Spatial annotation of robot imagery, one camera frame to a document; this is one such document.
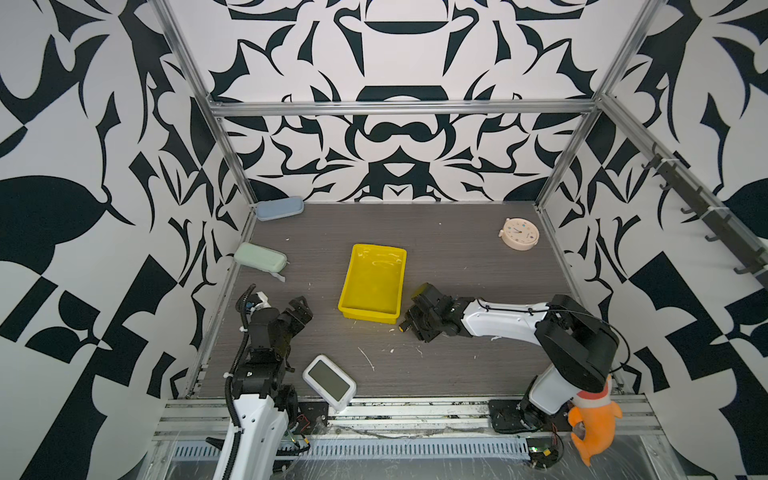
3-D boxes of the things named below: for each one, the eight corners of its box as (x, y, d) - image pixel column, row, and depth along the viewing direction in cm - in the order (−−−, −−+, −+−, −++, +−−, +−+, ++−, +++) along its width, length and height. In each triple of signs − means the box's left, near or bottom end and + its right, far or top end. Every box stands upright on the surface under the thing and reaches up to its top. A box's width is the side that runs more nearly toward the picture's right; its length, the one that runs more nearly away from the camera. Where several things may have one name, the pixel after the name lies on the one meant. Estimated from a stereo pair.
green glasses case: (232, 261, 104) (229, 257, 102) (245, 245, 108) (242, 240, 106) (280, 275, 101) (278, 270, 99) (290, 257, 105) (289, 253, 103)
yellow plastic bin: (339, 320, 92) (336, 309, 87) (354, 255, 108) (353, 242, 102) (400, 327, 91) (401, 317, 85) (406, 260, 106) (407, 248, 101)
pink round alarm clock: (502, 251, 110) (506, 243, 107) (495, 226, 118) (498, 218, 114) (538, 251, 110) (543, 243, 107) (528, 226, 118) (533, 218, 114)
